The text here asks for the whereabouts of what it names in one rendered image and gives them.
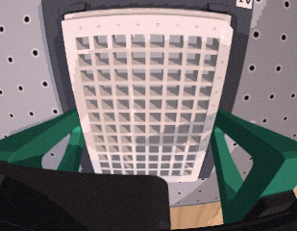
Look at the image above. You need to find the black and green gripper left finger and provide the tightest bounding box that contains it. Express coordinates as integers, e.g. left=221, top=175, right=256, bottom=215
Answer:
left=0, top=108, right=85, bottom=172

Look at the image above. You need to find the grey rectangular base plate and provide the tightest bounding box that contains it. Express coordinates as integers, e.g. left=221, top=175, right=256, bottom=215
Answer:
left=0, top=0, right=297, bottom=208

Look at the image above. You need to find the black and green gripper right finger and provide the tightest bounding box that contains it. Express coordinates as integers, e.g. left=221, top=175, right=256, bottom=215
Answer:
left=210, top=108, right=297, bottom=224

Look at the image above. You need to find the dark grey plate nest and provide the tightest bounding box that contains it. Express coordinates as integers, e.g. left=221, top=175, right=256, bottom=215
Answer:
left=41, top=0, right=254, bottom=179

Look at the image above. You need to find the white well plate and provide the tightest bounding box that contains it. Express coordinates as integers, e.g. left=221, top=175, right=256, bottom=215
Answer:
left=62, top=8, right=233, bottom=182

